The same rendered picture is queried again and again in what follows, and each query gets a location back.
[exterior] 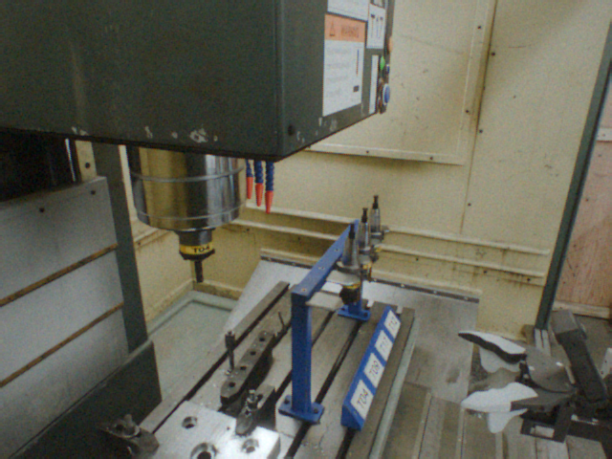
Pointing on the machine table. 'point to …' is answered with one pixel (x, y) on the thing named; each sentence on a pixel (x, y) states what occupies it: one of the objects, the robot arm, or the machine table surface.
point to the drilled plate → (208, 420)
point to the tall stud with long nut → (230, 347)
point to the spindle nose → (185, 188)
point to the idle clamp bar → (236, 398)
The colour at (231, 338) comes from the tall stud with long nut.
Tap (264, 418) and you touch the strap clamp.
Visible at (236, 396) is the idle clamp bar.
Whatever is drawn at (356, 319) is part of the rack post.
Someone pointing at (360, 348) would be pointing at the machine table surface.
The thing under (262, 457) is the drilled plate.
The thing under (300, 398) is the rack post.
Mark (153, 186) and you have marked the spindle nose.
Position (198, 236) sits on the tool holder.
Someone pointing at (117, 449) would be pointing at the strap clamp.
